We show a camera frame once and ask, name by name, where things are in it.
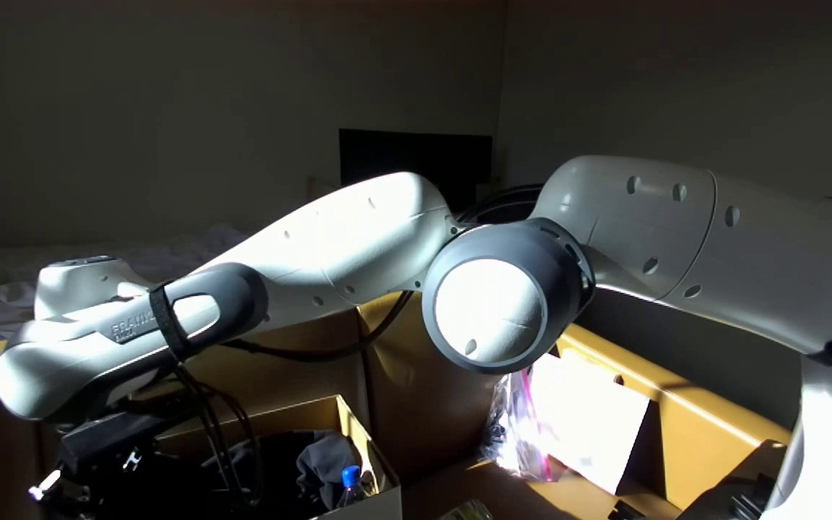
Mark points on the white paper sheet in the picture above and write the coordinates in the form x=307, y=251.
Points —
x=592, y=423

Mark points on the dark navy fleece clothing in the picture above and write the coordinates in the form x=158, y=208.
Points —
x=319, y=462

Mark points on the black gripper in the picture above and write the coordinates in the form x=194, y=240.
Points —
x=109, y=438

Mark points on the black monitor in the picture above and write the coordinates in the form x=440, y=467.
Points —
x=417, y=160

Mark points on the small blue object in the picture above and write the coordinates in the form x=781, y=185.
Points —
x=353, y=480

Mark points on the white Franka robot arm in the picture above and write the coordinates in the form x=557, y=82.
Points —
x=359, y=240

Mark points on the pink plastic bag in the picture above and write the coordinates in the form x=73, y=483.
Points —
x=512, y=423

